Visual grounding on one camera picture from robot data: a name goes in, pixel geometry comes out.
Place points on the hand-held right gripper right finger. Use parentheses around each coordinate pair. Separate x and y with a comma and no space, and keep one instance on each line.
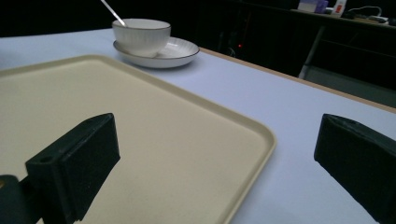
(358,155)

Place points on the white bottle with red label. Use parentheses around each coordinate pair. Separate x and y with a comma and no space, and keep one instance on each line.
(338,7)

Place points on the white ribbed bowl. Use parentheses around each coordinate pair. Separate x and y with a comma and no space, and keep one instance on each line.
(143,37)

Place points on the purple box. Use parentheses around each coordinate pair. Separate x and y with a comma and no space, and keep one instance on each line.
(313,5)

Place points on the metal spoon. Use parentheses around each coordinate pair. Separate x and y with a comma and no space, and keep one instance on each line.
(113,13)

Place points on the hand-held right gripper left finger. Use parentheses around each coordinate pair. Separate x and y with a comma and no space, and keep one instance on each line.
(77,161)

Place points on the dark desk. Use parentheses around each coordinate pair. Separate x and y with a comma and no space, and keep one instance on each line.
(342,43)

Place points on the white ribbed plate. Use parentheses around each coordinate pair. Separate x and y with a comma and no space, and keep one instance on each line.
(179,51)

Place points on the beige plastic tray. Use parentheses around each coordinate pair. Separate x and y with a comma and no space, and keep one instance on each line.
(140,130)

